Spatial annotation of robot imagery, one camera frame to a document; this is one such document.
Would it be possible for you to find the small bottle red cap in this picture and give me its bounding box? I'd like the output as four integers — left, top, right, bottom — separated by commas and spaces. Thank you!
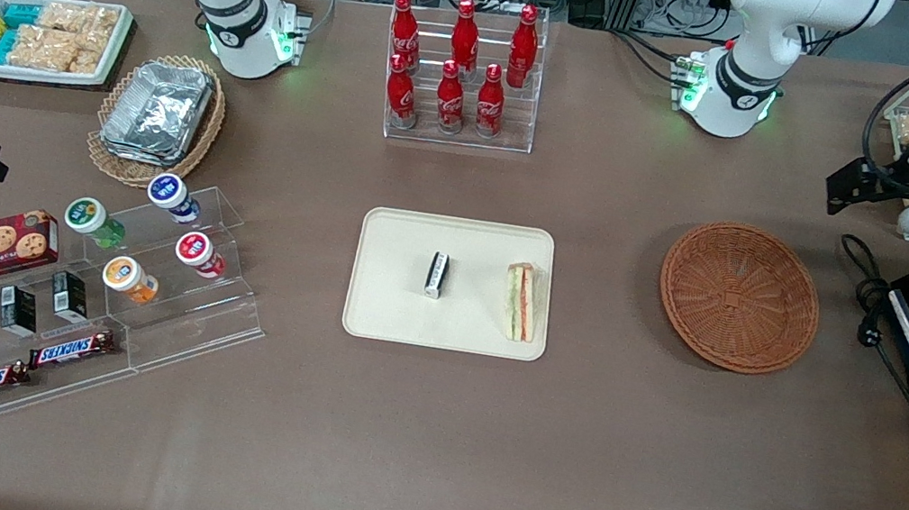
171, 230, 232, 282

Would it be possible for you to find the black power cable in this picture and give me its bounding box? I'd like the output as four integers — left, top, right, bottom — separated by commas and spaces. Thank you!
817, 232, 909, 403

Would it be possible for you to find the white rectangular snack bin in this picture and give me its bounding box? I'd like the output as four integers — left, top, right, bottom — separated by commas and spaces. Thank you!
0, 0, 139, 101

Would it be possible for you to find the clear acrylic stepped stand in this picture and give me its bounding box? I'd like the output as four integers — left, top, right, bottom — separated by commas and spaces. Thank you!
0, 151, 287, 467

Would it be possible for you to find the stack of foil trays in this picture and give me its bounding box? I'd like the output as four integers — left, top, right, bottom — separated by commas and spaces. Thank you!
96, 55, 218, 175

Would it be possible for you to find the small black white box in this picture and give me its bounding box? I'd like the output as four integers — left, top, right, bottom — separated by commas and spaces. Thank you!
422, 250, 453, 301

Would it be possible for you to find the small bottle orange cap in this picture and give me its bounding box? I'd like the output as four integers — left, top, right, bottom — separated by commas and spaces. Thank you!
98, 253, 165, 308

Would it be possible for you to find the triangular sandwich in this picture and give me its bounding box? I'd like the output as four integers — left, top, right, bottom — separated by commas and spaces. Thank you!
496, 260, 548, 345

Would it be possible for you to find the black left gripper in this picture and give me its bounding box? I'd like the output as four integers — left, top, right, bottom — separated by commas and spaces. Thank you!
822, 153, 909, 230

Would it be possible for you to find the small bottle green cap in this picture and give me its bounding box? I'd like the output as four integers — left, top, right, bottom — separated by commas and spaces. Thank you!
60, 194, 132, 252

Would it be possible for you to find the small black carton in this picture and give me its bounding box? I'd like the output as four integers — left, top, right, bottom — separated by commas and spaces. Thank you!
46, 269, 95, 326
0, 284, 44, 341

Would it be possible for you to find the light woven oval basket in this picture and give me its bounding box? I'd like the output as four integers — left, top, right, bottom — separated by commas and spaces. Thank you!
81, 42, 234, 200

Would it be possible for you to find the brown round wicker basket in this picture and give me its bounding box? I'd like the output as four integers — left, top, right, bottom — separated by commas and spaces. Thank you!
647, 213, 832, 385

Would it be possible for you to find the clear rice cracker pack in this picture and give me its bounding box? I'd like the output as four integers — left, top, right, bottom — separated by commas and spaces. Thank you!
34, 0, 122, 43
8, 23, 82, 76
69, 31, 113, 78

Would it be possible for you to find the beige plastic serving tray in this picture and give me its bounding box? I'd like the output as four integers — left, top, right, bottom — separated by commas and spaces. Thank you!
340, 201, 565, 367

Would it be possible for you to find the red cola bottle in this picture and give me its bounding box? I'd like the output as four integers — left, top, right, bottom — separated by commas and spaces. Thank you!
445, 0, 488, 77
380, 51, 427, 131
471, 62, 512, 141
431, 58, 474, 137
383, 0, 428, 73
503, 2, 546, 91

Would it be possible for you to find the small bottle blue cap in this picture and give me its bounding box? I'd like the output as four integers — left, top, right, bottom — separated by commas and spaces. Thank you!
143, 170, 206, 228

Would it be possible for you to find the clear acrylic bottle rack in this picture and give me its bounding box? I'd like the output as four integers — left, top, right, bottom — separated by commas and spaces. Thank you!
371, 0, 555, 161

